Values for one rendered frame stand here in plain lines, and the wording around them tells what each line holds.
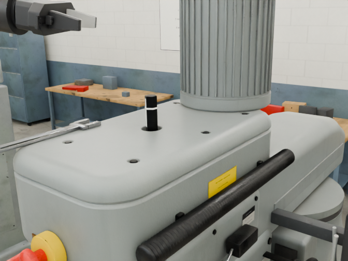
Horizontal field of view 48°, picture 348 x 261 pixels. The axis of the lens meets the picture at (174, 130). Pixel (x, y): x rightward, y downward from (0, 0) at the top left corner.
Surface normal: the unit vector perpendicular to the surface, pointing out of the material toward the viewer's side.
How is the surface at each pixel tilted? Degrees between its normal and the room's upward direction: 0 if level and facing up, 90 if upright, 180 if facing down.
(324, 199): 0
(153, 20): 90
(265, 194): 90
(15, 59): 90
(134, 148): 0
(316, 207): 0
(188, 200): 90
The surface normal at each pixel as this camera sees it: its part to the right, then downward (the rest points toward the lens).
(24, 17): -0.28, 0.32
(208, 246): 0.79, 0.16
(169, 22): -0.62, 0.24
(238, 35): 0.17, 0.28
